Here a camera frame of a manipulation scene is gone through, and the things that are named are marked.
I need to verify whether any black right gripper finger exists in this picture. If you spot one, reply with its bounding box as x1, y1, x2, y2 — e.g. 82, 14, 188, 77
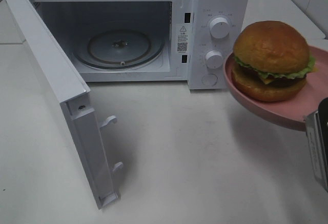
304, 101, 327, 191

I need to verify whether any pink plate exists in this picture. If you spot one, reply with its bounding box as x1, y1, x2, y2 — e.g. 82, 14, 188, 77
223, 46, 327, 131

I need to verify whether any burger with lettuce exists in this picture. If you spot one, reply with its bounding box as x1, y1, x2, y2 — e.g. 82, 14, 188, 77
231, 21, 315, 102

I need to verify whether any round white door button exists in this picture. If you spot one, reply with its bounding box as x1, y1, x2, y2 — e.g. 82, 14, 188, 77
201, 74, 218, 87

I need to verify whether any white dial knob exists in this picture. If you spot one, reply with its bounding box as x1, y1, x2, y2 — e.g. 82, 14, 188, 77
205, 50, 223, 69
209, 15, 231, 39

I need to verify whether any white microwave door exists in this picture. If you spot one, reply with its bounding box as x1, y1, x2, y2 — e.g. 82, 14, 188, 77
5, 0, 124, 209

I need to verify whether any white warning label sticker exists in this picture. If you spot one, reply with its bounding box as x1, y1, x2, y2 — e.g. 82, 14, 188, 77
175, 24, 190, 53

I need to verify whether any glass microwave turntable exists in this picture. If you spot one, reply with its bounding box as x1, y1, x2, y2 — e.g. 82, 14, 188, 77
74, 29, 165, 70

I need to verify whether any white microwave oven body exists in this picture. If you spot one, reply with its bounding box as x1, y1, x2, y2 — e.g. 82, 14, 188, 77
30, 0, 248, 90

